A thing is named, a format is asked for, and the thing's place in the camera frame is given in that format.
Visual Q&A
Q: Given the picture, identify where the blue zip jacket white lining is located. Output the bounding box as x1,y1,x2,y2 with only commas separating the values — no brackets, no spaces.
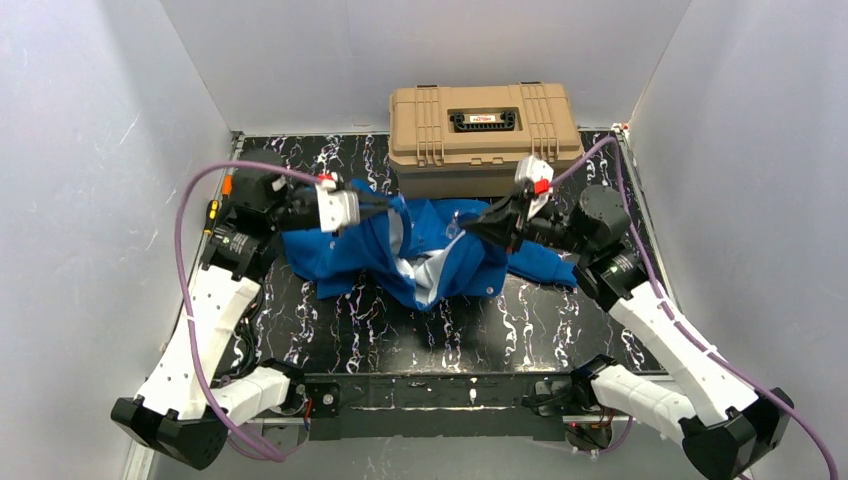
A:
281,196,577,311

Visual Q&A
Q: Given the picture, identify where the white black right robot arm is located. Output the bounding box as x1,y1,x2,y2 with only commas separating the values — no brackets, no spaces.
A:
460,183,788,479

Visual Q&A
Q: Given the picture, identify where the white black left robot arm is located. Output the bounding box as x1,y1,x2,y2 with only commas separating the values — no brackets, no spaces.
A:
111,150,390,470

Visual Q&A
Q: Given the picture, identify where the tan plastic toolbox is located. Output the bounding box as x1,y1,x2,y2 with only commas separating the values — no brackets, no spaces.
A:
389,82,585,199

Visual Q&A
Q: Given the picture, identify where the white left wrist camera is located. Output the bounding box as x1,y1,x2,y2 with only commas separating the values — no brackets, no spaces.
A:
315,180,361,233

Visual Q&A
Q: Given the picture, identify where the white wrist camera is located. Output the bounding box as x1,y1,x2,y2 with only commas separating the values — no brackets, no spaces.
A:
514,155,554,219
315,180,361,233

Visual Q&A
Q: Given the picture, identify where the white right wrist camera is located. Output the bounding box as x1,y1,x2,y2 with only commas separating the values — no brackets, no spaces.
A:
514,155,554,219

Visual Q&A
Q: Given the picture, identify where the orange handled screwdriver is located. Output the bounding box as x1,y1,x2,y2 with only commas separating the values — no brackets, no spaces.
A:
221,174,233,197

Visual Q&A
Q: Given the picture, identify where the yellow black handled screwdriver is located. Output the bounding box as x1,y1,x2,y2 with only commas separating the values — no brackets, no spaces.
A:
203,200,220,234

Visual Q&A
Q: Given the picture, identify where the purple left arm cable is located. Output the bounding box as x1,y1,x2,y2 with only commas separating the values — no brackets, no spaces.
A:
173,160,333,464

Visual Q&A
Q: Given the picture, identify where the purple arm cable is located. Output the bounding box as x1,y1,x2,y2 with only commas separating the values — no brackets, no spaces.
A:
173,160,333,464
546,136,843,480

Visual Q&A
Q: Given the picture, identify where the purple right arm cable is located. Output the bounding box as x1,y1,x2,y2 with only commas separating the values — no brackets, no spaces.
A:
546,136,843,480

